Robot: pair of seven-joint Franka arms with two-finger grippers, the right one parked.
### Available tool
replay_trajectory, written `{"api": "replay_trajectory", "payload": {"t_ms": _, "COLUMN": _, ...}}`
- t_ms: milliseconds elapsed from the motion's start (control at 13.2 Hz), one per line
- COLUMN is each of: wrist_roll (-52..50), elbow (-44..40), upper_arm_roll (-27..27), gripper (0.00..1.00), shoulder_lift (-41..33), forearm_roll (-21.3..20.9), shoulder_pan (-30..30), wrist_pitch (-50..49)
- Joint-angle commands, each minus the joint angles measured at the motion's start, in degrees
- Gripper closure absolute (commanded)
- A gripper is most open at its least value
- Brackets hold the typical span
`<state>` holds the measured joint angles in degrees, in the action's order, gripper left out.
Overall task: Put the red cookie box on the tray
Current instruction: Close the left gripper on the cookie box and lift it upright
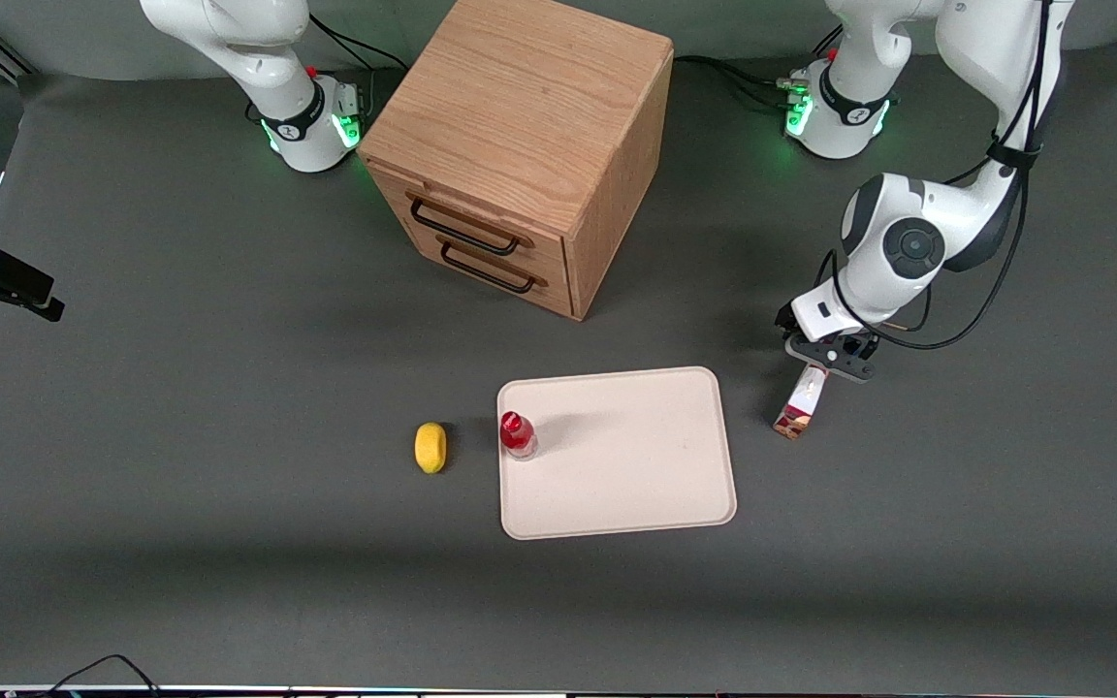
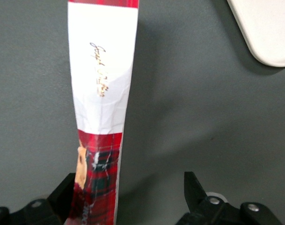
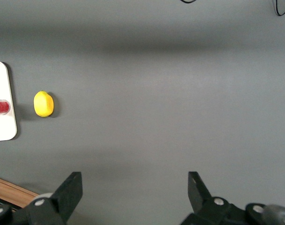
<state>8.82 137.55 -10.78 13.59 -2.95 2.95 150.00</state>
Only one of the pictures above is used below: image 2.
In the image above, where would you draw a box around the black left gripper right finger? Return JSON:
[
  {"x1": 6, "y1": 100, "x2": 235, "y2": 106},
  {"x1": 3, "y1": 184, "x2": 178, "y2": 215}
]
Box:
[{"x1": 176, "y1": 171, "x2": 283, "y2": 225}]

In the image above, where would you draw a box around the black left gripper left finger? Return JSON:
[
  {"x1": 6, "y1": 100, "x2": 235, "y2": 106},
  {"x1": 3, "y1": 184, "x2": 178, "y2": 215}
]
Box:
[{"x1": 0, "y1": 172, "x2": 76, "y2": 225}]

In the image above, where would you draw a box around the red tartan cookie box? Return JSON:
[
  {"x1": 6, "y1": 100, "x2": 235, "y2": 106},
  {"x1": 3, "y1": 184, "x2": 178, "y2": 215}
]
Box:
[{"x1": 66, "y1": 0, "x2": 140, "y2": 225}]

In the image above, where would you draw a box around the cream plastic tray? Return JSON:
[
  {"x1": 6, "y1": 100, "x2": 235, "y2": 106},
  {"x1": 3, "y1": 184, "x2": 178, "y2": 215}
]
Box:
[{"x1": 226, "y1": 0, "x2": 285, "y2": 68}]

